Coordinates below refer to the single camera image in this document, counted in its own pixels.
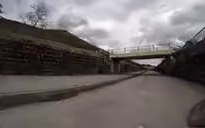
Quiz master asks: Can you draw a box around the grey concrete kerb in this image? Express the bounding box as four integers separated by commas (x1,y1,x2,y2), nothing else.
0,70,146,112

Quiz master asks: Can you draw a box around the pale concrete pavement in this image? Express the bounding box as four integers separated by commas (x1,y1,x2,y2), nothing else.
0,73,138,96

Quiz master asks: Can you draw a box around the dark stone retaining wall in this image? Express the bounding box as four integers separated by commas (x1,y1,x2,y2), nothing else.
0,34,145,76

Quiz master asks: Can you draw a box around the grassy embankment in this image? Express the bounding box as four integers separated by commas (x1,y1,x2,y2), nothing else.
0,16,103,52

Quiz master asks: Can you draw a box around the grey asphalt road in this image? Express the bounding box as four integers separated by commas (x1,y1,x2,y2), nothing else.
0,70,205,128

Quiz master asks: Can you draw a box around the metal railing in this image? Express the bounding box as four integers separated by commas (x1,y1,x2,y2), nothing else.
189,21,205,45

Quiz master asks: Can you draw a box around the dark hedge bank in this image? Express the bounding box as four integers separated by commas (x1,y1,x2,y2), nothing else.
155,31,205,88

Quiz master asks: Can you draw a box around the concrete bridge with railing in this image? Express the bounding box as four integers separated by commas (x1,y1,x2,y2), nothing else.
107,43,176,74

